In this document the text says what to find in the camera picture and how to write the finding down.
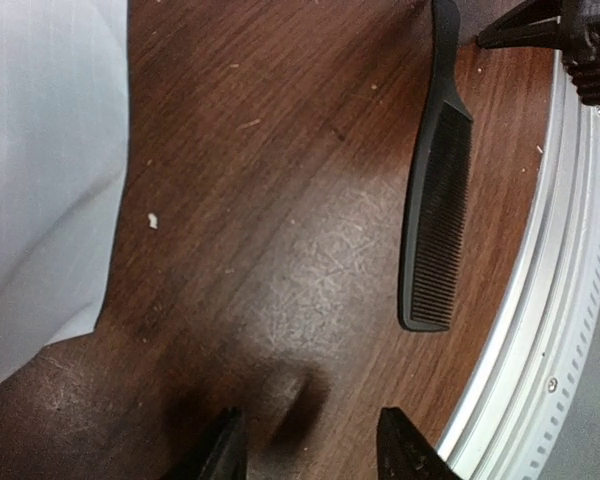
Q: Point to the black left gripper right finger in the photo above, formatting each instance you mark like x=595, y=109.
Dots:
x=403, y=453

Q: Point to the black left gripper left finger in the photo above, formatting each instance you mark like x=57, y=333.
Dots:
x=221, y=452

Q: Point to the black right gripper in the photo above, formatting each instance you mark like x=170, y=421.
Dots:
x=570, y=27

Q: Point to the black handled comb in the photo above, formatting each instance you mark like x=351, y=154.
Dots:
x=437, y=190

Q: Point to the white paper bag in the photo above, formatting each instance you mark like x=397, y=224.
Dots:
x=64, y=146

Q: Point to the aluminium front rail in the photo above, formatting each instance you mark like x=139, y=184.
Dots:
x=518, y=397

